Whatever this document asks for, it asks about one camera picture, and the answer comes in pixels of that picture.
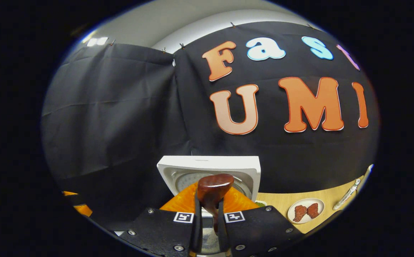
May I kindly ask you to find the dark wooden spoon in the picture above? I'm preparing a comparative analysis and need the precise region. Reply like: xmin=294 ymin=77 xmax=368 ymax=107
xmin=197 ymin=174 xmax=235 ymax=236

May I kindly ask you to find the white rice cooker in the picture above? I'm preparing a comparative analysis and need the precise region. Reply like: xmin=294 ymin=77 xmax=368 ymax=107
xmin=157 ymin=156 xmax=261 ymax=255

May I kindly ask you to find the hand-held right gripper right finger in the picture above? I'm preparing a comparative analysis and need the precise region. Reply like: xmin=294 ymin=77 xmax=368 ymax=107
xmin=218 ymin=183 xmax=305 ymax=256

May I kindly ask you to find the black backdrop cloth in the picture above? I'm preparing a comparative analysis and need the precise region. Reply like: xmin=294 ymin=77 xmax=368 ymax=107
xmin=42 ymin=21 xmax=378 ymax=229

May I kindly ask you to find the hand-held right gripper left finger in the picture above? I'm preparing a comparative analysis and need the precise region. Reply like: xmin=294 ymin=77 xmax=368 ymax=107
xmin=116 ymin=183 xmax=202 ymax=256

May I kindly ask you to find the round cream plate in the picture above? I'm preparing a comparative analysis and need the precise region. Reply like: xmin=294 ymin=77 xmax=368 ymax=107
xmin=287 ymin=198 xmax=325 ymax=224

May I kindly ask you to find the white drink bottle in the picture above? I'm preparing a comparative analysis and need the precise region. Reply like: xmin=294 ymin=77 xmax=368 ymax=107
xmin=333 ymin=178 xmax=361 ymax=211

